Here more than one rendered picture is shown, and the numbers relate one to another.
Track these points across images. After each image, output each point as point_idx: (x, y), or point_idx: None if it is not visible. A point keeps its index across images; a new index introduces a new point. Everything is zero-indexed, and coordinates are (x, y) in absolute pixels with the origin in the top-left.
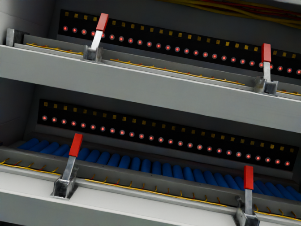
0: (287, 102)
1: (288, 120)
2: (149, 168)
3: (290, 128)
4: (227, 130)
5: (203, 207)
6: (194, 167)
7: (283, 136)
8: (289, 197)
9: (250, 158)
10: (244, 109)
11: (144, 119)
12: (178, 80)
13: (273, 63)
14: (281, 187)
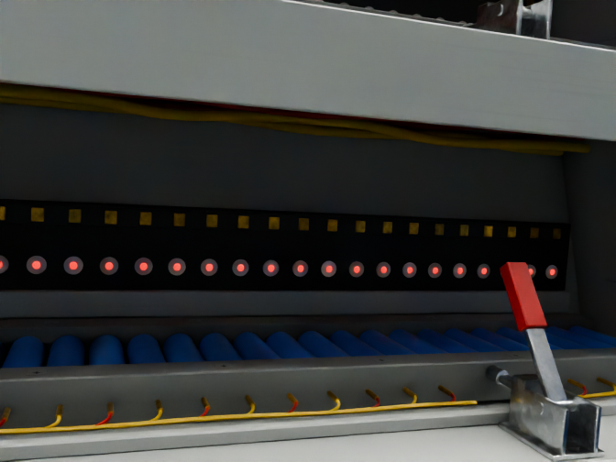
0: (585, 53)
1: (595, 106)
2: (200, 354)
3: (602, 131)
4: (388, 213)
5: (417, 423)
6: (329, 330)
7: (522, 209)
8: (596, 347)
9: (466, 276)
10: (483, 86)
11: (145, 208)
12: (279, 2)
13: (467, 17)
14: (561, 331)
